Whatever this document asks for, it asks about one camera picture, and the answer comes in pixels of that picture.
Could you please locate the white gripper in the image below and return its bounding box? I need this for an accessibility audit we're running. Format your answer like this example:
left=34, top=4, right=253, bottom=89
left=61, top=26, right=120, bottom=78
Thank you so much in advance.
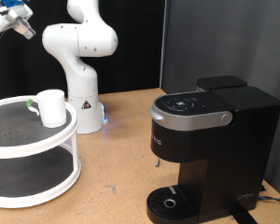
left=0, top=3, right=36, bottom=40

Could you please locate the white mug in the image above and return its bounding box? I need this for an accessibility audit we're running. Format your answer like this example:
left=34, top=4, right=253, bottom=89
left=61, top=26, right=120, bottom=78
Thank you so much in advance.
left=26, top=89, right=68, bottom=129

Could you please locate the silver Keurig handle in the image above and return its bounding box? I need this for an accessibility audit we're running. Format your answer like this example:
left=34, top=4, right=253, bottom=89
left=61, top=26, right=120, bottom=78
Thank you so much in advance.
left=147, top=105, right=233, bottom=132

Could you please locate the black Keurig brew head lid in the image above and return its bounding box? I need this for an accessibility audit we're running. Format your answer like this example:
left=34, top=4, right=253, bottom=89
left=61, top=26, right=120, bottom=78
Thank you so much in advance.
left=153, top=91, right=237, bottom=118

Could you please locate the black Keurig drip tray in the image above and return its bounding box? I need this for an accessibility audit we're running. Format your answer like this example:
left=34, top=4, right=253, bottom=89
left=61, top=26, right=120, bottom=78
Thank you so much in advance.
left=147, top=185, right=199, bottom=224

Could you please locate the black Keurig coffee machine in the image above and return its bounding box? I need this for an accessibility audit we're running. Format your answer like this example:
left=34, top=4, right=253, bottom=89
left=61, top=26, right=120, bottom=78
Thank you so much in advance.
left=146, top=74, right=280, bottom=224

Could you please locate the white two-tier turntable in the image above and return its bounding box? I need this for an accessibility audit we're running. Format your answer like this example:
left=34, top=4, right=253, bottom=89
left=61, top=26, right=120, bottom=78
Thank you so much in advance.
left=0, top=94, right=82, bottom=209

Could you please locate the black tape strip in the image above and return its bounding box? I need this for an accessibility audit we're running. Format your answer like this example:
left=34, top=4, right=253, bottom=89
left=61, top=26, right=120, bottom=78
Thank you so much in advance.
left=230, top=203, right=259, bottom=224

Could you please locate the black Keurig power cable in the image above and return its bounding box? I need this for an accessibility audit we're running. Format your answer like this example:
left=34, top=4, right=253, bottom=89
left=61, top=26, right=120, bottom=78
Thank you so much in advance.
left=258, top=195, right=280, bottom=206

